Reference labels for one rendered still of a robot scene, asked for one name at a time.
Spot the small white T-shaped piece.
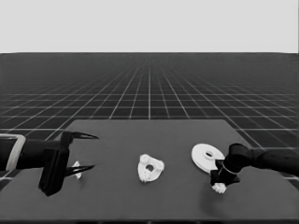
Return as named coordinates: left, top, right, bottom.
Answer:
left=71, top=160, right=83, bottom=180

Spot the large thick white disc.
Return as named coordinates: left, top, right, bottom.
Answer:
left=191, top=143, right=226, bottom=175

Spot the white round carrier with pins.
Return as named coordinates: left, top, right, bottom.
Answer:
left=136, top=156, right=164, bottom=184

